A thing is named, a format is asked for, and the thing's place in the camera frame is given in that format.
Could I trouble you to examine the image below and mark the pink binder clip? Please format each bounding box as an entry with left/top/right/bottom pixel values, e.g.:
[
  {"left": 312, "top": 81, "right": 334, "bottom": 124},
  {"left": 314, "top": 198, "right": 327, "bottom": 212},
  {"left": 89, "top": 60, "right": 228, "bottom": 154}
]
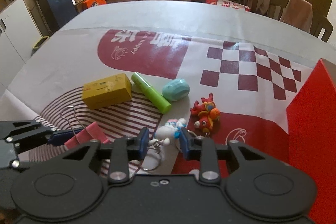
[{"left": 60, "top": 106, "right": 111, "bottom": 149}]

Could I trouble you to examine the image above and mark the white storage cabinet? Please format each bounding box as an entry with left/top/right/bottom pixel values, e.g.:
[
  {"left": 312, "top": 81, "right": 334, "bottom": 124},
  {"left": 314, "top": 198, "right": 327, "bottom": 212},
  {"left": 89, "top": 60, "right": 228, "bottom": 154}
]
[{"left": 1, "top": 0, "right": 42, "bottom": 87}]

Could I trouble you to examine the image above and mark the chair with pink towel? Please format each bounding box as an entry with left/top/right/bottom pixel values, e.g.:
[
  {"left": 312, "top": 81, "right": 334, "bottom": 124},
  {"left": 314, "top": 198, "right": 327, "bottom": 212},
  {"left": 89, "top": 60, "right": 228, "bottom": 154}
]
[{"left": 267, "top": 0, "right": 333, "bottom": 43}]

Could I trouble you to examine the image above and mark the red dragon keychain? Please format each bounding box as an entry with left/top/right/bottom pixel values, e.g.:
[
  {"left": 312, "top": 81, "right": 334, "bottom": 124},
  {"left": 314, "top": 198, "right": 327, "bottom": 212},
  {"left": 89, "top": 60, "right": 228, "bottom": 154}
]
[{"left": 190, "top": 93, "right": 221, "bottom": 136}]

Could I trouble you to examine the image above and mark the red printed rice bag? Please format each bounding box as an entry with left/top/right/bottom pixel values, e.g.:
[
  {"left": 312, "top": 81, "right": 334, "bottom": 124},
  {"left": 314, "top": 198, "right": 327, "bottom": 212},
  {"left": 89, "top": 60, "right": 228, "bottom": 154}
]
[{"left": 206, "top": 0, "right": 250, "bottom": 12}]

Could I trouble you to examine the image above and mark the white bunny keychain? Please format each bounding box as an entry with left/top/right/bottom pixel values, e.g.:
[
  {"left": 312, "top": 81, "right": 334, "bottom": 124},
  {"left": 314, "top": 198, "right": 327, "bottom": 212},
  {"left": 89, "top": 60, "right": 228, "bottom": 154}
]
[{"left": 139, "top": 118, "right": 187, "bottom": 172}]

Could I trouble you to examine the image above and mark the black yellow trash bin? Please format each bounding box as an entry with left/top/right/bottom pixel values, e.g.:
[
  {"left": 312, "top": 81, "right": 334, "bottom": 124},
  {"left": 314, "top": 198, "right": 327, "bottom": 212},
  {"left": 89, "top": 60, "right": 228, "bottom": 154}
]
[{"left": 32, "top": 36, "right": 50, "bottom": 52}]

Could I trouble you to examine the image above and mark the red white patterned table mat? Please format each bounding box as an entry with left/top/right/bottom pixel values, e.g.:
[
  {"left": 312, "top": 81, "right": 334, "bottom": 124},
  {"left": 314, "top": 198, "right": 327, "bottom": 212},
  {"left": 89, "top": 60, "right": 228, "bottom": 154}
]
[{"left": 1, "top": 28, "right": 311, "bottom": 173}]

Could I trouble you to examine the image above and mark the green lip balm tube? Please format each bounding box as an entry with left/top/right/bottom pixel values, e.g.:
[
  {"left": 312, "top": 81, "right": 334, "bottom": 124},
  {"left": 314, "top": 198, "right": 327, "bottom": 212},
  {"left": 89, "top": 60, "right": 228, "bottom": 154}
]
[{"left": 131, "top": 72, "right": 171, "bottom": 114}]

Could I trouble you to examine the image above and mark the teal egg-shaped toy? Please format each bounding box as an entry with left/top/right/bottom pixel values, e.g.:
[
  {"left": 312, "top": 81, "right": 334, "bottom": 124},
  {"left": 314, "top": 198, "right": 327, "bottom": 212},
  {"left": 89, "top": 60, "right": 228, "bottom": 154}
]
[{"left": 162, "top": 79, "right": 190, "bottom": 102}]

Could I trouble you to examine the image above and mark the yellow small box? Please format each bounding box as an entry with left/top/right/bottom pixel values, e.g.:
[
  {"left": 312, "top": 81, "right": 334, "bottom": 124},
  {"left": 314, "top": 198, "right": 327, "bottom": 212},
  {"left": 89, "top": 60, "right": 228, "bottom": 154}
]
[{"left": 81, "top": 73, "right": 131, "bottom": 110}]

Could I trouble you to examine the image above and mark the orange gift box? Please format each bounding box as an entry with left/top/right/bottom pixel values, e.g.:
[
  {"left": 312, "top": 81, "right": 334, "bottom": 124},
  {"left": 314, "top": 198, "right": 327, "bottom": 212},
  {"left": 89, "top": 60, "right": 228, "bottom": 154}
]
[{"left": 81, "top": 0, "right": 106, "bottom": 10}]

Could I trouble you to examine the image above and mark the red cardboard box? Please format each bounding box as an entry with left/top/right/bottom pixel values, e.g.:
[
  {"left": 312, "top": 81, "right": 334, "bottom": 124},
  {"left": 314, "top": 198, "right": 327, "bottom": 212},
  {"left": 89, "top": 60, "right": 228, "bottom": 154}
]
[{"left": 286, "top": 59, "right": 335, "bottom": 223}]

